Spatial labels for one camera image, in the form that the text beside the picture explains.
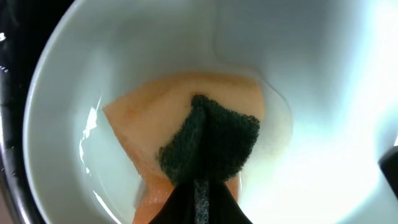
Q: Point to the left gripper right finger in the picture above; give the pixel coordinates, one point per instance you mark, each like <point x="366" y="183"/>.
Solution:
<point x="223" y="207"/>

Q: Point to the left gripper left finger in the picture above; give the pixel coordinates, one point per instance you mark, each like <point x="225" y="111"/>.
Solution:
<point x="179" y="207"/>

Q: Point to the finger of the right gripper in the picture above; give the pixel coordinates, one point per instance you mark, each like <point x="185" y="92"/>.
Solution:
<point x="389" y="166"/>

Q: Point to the yellow green scrub sponge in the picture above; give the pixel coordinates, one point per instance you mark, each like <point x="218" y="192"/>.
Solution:
<point x="189" y="126"/>

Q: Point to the light blue plate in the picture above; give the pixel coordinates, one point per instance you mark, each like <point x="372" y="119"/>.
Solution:
<point x="328" y="70"/>

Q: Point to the black round tray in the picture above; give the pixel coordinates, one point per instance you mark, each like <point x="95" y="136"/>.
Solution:
<point x="26" y="25"/>

